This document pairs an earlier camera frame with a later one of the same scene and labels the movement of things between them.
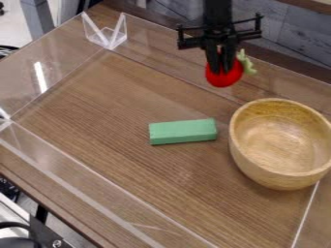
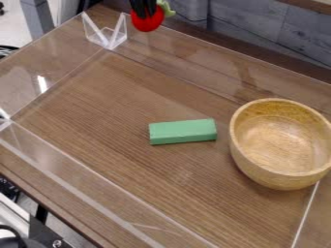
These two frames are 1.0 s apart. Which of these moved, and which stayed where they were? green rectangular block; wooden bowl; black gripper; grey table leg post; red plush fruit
Moved: red plush fruit; black gripper
Stayed: green rectangular block; wooden bowl; grey table leg post
